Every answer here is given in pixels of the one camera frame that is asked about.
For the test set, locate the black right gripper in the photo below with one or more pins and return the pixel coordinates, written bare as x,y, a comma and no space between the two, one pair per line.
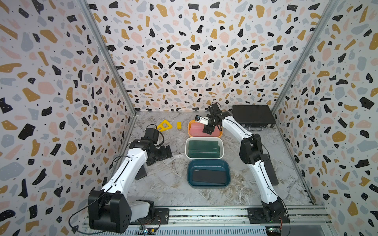
208,129

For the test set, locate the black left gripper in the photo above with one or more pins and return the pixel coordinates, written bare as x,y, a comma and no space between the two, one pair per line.
164,154

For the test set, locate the dark grey pencil case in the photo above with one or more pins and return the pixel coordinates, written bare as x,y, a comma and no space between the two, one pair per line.
210,176
141,173
270,169

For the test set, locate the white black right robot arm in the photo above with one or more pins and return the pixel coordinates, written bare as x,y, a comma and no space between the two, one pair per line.
250,153

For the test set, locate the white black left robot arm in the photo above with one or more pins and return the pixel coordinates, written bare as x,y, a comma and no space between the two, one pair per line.
108,208

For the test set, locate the yellow storage box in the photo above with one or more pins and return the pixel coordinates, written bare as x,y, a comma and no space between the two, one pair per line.
190,132

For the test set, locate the white storage box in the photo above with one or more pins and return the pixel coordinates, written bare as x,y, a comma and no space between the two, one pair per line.
205,138

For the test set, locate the teal storage box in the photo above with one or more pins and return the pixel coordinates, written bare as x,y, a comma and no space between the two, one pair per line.
207,164

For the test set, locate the yellow triangular ruler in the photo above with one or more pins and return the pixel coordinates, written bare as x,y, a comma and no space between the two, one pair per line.
164,126

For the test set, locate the black briefcase with metal latches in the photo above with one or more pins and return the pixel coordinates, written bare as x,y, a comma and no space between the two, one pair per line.
253,116

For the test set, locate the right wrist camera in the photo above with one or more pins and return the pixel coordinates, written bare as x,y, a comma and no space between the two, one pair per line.
201,119

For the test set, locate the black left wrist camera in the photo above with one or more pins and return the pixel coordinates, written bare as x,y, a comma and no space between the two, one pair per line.
151,134

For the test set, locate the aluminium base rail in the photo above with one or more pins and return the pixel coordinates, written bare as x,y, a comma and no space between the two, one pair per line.
234,221

